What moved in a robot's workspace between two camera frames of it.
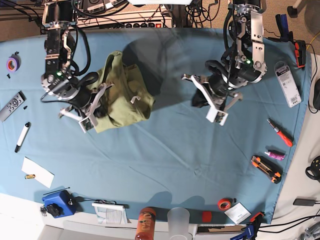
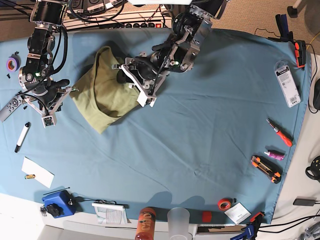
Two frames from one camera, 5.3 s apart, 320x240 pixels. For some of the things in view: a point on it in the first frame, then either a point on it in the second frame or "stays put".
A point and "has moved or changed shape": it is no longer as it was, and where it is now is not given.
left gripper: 217,90 to 145,73
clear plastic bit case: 287,84 stays put
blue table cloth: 233,173 stays put
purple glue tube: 276,154 stays put
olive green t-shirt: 126,98 has moved or changed shape
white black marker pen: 27,126 stays put
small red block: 206,216 stays put
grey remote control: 8,110 stays put
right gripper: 84,112 to 48,98
